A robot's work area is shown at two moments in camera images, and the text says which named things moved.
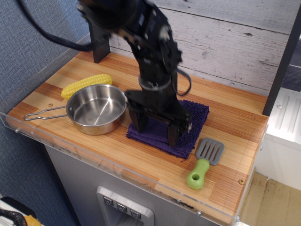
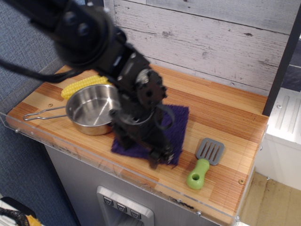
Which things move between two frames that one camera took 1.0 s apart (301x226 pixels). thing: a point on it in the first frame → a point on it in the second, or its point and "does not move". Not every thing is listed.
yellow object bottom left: [31, 221] does not move
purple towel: [157, 134] → [170, 147]
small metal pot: [95, 109] does not move
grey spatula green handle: [208, 151] does not move
